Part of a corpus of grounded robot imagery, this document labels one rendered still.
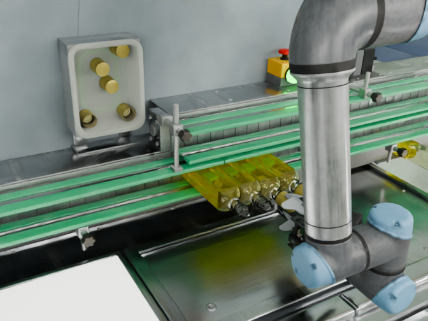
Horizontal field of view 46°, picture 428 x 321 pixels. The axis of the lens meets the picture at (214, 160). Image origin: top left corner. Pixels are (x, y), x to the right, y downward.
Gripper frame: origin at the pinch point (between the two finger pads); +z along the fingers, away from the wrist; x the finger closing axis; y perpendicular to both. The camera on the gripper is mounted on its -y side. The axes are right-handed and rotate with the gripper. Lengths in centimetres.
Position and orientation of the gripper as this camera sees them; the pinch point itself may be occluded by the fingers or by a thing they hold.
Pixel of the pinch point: (290, 204)
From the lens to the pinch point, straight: 119.0
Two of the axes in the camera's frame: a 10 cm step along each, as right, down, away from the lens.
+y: -8.7, 2.0, -4.6
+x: -0.3, 9.0, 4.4
